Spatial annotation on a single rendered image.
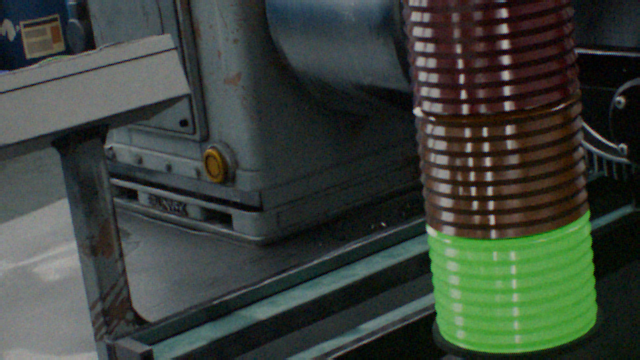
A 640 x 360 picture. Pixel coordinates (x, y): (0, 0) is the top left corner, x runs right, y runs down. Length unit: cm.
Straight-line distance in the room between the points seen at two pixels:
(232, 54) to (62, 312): 30
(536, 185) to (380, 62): 72
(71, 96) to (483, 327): 54
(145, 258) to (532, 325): 95
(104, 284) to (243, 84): 38
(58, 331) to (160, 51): 34
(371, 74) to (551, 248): 74
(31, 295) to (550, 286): 93
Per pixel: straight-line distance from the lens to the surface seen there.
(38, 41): 590
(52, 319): 127
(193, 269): 134
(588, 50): 100
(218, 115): 137
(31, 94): 95
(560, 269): 48
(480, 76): 45
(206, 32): 135
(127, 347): 82
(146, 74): 99
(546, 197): 47
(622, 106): 83
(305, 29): 124
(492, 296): 48
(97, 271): 101
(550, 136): 46
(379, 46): 117
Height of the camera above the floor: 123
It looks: 16 degrees down
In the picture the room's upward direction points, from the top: 8 degrees counter-clockwise
